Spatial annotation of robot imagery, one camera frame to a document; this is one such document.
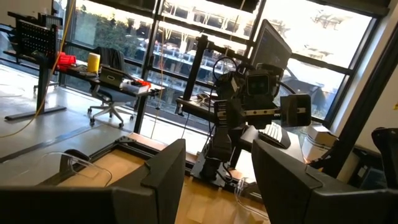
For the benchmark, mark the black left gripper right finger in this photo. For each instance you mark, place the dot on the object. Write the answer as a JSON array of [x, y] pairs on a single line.
[[289, 193]]

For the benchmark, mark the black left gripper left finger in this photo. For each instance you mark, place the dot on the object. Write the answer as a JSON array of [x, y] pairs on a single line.
[[149, 199]]

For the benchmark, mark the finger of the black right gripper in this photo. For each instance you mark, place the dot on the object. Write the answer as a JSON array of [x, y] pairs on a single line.
[[295, 110], [221, 112]]

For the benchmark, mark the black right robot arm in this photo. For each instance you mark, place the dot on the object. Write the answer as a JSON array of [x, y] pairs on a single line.
[[222, 146]]

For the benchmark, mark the black keyboard white keys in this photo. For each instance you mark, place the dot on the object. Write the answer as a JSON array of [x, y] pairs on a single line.
[[275, 135]]

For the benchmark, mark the white container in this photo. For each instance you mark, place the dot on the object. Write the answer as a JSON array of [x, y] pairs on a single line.
[[314, 146]]

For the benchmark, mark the black computer monitor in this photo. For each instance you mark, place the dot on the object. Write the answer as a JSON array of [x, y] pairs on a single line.
[[270, 46]]

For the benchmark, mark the white box with red tools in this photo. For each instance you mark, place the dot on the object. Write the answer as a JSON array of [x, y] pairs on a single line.
[[133, 87]]

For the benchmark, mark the black chair back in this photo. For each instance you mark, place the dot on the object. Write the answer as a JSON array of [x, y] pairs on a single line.
[[387, 149]]

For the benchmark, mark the black office chair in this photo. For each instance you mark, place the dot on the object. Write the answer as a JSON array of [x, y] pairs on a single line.
[[109, 99]]

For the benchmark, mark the grey storage box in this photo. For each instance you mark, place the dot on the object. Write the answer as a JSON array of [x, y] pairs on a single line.
[[110, 77]]

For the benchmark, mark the yellow roll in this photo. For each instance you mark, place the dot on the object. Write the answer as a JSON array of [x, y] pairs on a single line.
[[93, 62]]

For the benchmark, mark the black long desk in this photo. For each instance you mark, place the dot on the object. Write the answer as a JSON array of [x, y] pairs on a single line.
[[42, 81]]

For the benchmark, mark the red plastic bin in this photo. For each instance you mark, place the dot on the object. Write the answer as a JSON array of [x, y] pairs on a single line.
[[66, 59]]

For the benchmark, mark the black pegboard cart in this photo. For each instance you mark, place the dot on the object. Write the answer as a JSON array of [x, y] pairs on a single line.
[[35, 39]]

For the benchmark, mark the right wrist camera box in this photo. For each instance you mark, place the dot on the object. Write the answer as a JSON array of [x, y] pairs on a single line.
[[258, 83]]

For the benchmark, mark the black aluminium rig frame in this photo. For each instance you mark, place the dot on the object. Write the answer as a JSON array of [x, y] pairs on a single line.
[[367, 105]]

